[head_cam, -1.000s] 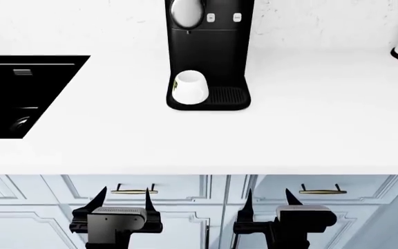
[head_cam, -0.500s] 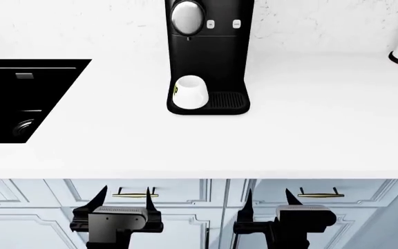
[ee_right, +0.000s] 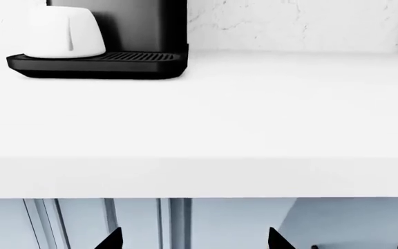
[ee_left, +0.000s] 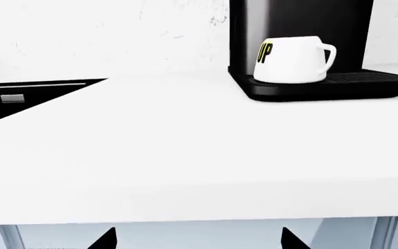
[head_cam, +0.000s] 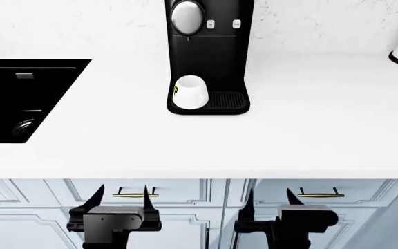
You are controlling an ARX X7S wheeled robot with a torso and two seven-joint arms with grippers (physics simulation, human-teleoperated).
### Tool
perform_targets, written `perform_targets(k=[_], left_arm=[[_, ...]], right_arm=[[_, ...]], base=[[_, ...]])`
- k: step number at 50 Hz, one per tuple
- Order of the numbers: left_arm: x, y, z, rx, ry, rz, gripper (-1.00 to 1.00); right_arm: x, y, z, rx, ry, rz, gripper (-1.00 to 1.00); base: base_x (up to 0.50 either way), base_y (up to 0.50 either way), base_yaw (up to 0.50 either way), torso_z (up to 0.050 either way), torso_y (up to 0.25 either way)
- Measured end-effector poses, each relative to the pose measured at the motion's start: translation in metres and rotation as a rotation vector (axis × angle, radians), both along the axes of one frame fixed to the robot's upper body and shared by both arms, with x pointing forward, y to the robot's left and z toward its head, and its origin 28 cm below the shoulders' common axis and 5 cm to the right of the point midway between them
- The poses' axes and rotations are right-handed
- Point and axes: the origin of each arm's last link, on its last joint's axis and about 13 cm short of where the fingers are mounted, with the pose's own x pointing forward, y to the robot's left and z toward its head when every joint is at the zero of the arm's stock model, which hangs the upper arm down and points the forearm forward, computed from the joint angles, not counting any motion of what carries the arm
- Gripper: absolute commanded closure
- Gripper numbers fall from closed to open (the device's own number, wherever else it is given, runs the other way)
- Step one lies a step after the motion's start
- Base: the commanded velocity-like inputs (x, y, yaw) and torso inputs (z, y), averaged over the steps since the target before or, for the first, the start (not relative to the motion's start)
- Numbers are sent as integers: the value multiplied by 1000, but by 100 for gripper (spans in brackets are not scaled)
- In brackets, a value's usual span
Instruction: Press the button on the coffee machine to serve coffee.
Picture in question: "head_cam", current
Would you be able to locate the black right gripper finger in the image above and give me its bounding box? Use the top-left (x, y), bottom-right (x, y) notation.
top-left (236, 187), bottom-right (256, 223)
top-left (285, 187), bottom-right (304, 207)

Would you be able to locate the white panelled cabinet door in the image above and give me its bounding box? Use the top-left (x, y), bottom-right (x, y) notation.
top-left (223, 205), bottom-right (369, 249)
top-left (0, 206), bottom-right (220, 249)

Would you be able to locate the black coffee machine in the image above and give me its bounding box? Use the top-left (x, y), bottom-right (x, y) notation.
top-left (164, 0), bottom-right (256, 116)

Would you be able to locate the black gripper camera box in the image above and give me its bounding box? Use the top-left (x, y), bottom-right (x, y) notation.
top-left (82, 205), bottom-right (147, 245)
top-left (276, 203), bottom-right (340, 234)

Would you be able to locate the brass drawer handle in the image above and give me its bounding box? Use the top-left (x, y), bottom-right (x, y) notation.
top-left (296, 187), bottom-right (345, 199)
top-left (111, 187), bottom-right (160, 199)

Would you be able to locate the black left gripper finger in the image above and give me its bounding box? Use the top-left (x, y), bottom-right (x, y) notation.
top-left (142, 184), bottom-right (162, 222)
top-left (68, 184), bottom-right (106, 223)

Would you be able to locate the black right gripper camera box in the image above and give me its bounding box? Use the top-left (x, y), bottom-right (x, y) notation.
top-left (276, 203), bottom-right (340, 234)

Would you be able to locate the white cup with yellow print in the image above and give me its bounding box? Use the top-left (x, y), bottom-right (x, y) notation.
top-left (171, 75), bottom-right (209, 110)

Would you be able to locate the black left gripper camera box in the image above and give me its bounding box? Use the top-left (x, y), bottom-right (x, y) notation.
top-left (82, 205), bottom-right (147, 245)

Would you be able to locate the black ribbed drip tray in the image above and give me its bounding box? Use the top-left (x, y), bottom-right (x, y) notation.
top-left (207, 91), bottom-right (249, 110)

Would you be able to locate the black kitchen sink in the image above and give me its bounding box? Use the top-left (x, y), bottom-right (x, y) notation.
top-left (0, 58), bottom-right (93, 145)

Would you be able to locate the silver round machine lid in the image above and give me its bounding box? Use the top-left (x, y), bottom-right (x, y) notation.
top-left (170, 0), bottom-right (207, 36)

